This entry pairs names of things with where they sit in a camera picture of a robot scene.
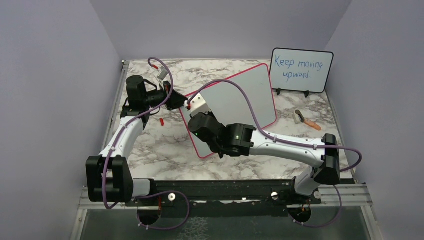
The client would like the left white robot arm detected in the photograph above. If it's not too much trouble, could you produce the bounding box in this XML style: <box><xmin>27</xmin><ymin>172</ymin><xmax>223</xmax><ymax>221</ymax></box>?
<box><xmin>85</xmin><ymin>75</ymin><xmax>187</xmax><ymax>206</ymax></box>

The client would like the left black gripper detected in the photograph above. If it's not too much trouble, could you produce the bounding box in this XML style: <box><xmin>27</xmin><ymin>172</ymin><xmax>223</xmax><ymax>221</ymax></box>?
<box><xmin>143</xmin><ymin>80</ymin><xmax>189</xmax><ymax>111</ymax></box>

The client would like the purple cable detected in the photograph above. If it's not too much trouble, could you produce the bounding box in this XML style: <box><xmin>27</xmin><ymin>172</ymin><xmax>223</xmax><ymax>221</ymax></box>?
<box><xmin>186</xmin><ymin>79</ymin><xmax>363</xmax><ymax>229</ymax></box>
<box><xmin>101</xmin><ymin>57</ymin><xmax>191</xmax><ymax>232</ymax></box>

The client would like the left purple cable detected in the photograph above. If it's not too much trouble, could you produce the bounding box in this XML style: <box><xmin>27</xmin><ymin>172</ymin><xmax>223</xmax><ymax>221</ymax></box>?
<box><xmin>101</xmin><ymin>57</ymin><xmax>191</xmax><ymax>232</ymax></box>

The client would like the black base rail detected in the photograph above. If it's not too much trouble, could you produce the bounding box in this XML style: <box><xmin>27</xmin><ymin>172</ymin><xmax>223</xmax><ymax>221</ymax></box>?
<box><xmin>125</xmin><ymin>179</ymin><xmax>335</xmax><ymax>218</ymax></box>

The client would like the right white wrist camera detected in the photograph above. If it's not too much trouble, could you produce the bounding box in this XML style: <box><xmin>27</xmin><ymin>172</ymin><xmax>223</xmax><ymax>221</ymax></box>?
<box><xmin>184</xmin><ymin>93</ymin><xmax>212</xmax><ymax>118</ymax></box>

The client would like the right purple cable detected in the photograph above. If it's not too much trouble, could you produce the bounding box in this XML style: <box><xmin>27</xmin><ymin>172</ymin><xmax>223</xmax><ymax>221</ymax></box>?
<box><xmin>186</xmin><ymin>79</ymin><xmax>363</xmax><ymax>229</ymax></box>

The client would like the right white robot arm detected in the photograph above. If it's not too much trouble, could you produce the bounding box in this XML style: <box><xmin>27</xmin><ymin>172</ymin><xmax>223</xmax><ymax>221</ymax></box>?
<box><xmin>188</xmin><ymin>113</ymin><xmax>341</xmax><ymax>204</ymax></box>

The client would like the black framed whiteboard with writing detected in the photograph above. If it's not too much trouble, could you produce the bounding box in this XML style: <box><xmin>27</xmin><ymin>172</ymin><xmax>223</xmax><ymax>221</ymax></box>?
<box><xmin>269</xmin><ymin>47</ymin><xmax>334</xmax><ymax>94</ymax></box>

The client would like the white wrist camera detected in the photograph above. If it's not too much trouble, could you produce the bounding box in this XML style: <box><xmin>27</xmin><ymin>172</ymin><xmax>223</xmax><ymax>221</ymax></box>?
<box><xmin>156</xmin><ymin>67</ymin><xmax>169</xmax><ymax>81</ymax></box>
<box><xmin>184</xmin><ymin>93</ymin><xmax>212</xmax><ymax>118</ymax></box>

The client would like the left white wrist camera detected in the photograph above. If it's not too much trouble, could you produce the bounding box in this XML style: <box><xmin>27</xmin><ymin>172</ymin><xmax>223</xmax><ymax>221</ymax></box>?
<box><xmin>156</xmin><ymin>67</ymin><xmax>169</xmax><ymax>81</ymax></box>

